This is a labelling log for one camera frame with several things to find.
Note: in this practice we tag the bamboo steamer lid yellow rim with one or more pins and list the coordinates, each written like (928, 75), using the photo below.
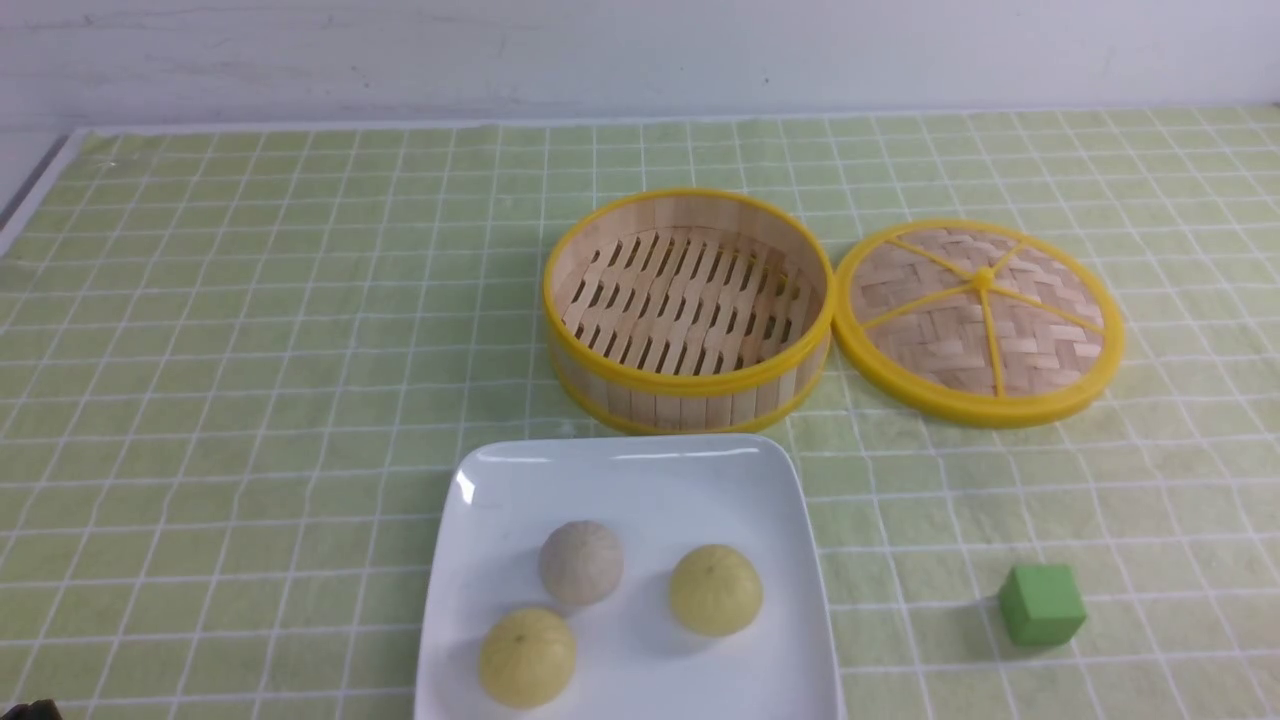
(976, 323)

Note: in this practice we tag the yellow steamed bun right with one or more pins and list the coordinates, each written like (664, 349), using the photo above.
(715, 591)

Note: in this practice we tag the grey-white steamed bun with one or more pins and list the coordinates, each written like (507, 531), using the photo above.
(581, 563)

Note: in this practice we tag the green checkered tablecloth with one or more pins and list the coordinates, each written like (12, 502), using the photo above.
(238, 370)

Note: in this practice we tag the green cube block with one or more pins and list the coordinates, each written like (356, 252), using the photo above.
(1041, 605)

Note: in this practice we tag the yellow steamed bun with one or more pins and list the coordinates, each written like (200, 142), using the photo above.
(528, 658)
(715, 591)

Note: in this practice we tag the bamboo steamer basket yellow rim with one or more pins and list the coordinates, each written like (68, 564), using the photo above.
(688, 311)

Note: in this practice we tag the white square plate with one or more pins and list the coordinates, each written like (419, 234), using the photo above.
(663, 497)

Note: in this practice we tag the yellow steamed bun front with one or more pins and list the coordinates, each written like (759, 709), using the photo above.
(528, 658)

